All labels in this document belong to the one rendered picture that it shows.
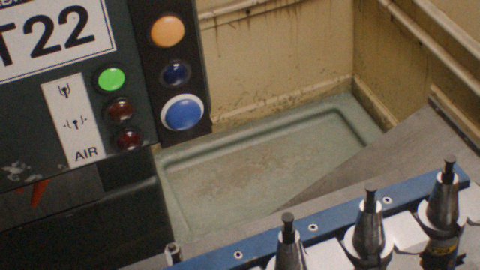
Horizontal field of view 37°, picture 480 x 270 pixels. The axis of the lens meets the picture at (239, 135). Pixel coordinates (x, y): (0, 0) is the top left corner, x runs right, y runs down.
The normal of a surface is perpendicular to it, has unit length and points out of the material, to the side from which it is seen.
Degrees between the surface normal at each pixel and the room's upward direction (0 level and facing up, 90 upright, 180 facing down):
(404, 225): 0
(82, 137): 90
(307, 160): 0
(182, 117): 88
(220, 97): 90
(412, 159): 24
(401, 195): 0
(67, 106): 90
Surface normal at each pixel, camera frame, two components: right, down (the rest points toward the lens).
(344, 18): 0.36, 0.60
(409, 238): -0.09, -0.73
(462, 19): -0.94, 0.29
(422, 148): -0.46, -0.54
